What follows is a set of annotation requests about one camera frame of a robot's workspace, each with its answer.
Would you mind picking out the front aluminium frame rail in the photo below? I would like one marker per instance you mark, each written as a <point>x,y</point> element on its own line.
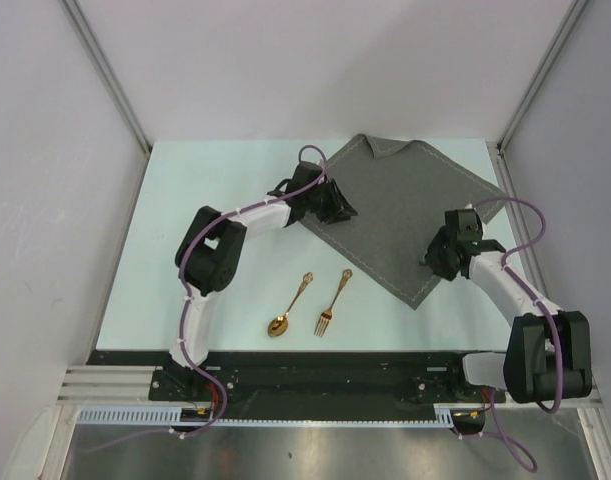
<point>130,385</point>

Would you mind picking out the gold spoon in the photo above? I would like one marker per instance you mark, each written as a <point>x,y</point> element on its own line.
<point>280,324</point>

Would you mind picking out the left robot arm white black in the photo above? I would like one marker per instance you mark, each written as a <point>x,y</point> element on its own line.
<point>209,254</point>

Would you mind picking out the gold fork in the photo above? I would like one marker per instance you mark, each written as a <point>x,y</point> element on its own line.
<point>326,316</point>

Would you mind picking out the left aluminium frame post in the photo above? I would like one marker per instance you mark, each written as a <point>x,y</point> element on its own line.
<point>82,27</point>

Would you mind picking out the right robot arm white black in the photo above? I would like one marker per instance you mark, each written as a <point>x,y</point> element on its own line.
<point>548,355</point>

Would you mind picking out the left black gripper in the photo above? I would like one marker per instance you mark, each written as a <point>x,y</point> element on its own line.
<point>339,210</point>

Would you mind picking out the grey cloth napkin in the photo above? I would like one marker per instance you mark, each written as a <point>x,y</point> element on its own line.
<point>400,191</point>

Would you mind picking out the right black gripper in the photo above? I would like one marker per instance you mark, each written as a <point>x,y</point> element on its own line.
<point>431,256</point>

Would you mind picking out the right aluminium frame post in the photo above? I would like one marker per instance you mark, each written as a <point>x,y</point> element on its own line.
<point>561,38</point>

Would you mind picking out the right aluminium side rail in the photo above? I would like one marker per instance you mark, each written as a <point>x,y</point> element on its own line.
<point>525,225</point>

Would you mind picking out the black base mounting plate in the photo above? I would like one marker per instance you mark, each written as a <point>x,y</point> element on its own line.
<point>320,386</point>

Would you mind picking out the aluminium frame post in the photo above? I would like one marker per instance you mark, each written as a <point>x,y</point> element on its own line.
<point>82,27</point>
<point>561,38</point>

